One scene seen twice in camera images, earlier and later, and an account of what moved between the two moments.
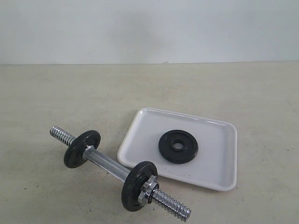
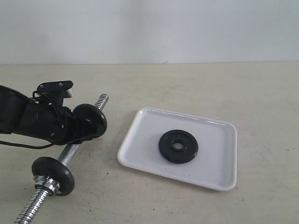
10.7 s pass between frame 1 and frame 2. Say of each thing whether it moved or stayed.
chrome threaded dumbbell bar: moved
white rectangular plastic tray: stayed
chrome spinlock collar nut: moved
